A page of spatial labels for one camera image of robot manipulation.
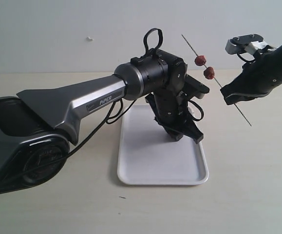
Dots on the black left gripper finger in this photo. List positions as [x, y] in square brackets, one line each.
[187, 127]
[173, 132]

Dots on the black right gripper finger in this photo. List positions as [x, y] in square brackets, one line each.
[236, 87]
[232, 98]

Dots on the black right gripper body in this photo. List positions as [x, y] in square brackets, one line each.
[258, 82]

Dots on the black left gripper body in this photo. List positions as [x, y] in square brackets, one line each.
[167, 107]

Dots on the red berry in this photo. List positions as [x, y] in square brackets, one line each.
[200, 60]
[209, 73]

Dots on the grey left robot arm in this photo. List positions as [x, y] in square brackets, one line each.
[38, 126]

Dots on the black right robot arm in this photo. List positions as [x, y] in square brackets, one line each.
[275, 61]

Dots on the white rectangular plastic tray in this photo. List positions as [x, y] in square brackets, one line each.
[149, 157]

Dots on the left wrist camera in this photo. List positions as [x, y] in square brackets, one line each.
[193, 88]

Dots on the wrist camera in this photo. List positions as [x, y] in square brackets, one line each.
[252, 44]
[193, 88]

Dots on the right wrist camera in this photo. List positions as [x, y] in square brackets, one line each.
[252, 44]

